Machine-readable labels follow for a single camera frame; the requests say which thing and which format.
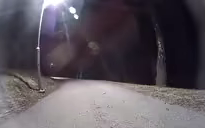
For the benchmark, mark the grey asphalt path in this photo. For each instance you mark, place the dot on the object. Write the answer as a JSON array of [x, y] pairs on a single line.
[[90, 103]]

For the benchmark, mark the pale tree trunk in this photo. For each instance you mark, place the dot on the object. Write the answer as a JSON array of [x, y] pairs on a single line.
[[160, 63]]

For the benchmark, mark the street lamp on pole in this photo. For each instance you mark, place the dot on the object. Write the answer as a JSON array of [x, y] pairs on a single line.
[[39, 56]]

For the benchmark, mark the leaf-strewn flat verge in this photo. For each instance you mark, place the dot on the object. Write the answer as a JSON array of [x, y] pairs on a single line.
[[180, 95]]

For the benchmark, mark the leaf-strewn verge with slope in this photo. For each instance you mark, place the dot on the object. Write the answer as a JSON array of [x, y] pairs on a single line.
[[20, 91]]

